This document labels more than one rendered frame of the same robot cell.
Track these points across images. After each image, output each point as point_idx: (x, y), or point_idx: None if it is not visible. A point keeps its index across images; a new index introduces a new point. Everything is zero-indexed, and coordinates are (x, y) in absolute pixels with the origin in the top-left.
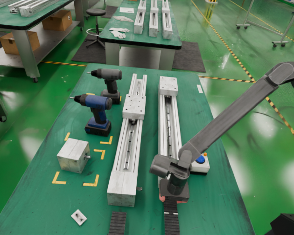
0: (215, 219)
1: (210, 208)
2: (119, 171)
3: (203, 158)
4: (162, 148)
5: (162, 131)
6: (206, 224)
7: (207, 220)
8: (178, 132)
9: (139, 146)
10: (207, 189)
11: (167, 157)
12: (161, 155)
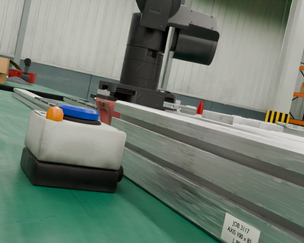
0: None
1: (12, 142)
2: (269, 123)
3: (67, 104)
4: (232, 125)
5: None
6: (23, 137)
7: (22, 138)
8: (236, 130)
9: (301, 140)
10: (15, 153)
11: (194, 14)
12: (206, 16)
